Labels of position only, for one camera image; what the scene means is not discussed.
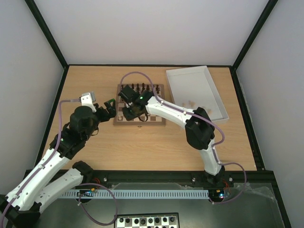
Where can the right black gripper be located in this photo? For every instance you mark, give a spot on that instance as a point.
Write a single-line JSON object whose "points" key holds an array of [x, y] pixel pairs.
{"points": [[128, 104]]}

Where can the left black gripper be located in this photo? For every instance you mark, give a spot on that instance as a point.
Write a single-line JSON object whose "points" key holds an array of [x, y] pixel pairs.
{"points": [[110, 110]]}

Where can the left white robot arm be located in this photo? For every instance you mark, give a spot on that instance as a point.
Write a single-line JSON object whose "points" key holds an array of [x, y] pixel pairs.
{"points": [[25, 203]]}

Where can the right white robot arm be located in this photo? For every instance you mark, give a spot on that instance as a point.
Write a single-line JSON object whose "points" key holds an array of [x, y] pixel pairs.
{"points": [[198, 127]]}

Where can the printed checker calibration board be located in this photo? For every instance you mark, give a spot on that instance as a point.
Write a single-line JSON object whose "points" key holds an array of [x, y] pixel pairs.
{"points": [[150, 220]]}

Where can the white cardboard box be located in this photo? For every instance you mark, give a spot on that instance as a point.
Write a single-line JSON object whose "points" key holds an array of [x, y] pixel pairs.
{"points": [[194, 87]]}

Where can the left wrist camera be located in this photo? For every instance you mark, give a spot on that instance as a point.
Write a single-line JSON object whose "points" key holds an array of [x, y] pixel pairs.
{"points": [[87, 99]]}

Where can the light blue cable duct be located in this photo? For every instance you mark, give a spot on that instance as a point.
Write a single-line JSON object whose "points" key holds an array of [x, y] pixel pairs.
{"points": [[137, 194]]}

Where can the black aluminium rail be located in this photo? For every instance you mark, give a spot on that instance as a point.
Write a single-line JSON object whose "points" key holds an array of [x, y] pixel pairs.
{"points": [[195, 179]]}

